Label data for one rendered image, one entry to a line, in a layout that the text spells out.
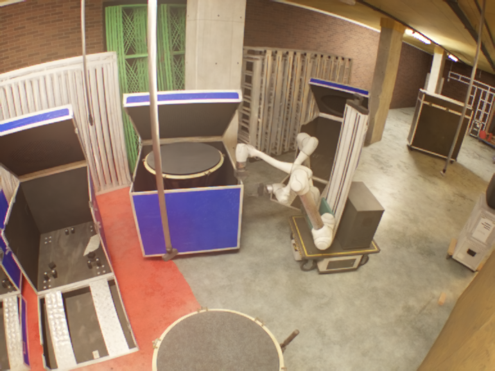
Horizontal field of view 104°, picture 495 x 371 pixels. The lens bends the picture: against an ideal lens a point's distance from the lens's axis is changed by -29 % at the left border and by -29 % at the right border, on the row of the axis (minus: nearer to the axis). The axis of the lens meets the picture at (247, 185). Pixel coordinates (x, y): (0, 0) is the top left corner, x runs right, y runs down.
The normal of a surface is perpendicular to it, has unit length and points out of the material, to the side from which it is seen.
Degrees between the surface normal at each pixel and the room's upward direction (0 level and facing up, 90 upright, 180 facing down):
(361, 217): 90
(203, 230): 90
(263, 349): 0
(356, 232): 90
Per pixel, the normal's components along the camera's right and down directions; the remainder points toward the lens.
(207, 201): 0.24, 0.52
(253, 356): 0.07, -0.85
